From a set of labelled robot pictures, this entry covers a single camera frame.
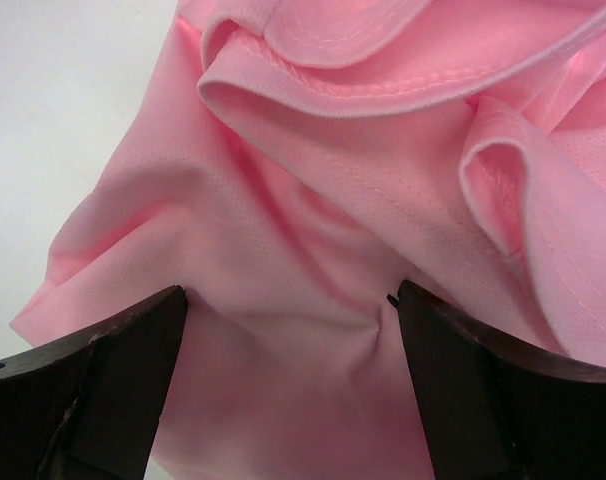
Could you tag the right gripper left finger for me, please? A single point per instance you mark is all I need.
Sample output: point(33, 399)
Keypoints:
point(88, 405)

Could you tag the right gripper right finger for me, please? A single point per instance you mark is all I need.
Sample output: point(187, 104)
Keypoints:
point(493, 406)

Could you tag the pink t-shirt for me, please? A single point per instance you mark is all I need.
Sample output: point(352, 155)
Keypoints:
point(292, 162)

